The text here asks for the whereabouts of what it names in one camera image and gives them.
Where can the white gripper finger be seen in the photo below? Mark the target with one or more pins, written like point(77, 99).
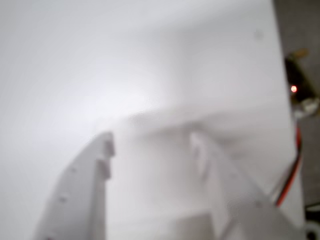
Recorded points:
point(235, 200)
point(80, 195)

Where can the small controller circuit board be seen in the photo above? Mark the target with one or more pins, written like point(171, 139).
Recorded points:
point(297, 75)

